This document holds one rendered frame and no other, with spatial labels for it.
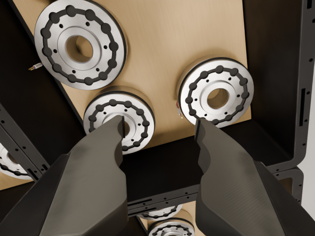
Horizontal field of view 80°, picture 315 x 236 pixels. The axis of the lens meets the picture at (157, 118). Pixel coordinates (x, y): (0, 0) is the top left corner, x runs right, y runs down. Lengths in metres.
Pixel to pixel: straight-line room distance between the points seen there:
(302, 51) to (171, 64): 0.15
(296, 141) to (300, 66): 0.09
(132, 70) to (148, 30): 0.06
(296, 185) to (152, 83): 0.24
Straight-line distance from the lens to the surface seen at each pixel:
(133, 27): 0.27
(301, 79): 0.23
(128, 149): 0.30
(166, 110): 0.30
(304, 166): 0.72
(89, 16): 0.25
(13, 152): 0.25
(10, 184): 0.47
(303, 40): 0.21
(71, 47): 0.27
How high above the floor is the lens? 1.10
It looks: 61 degrees down
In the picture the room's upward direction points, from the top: 174 degrees clockwise
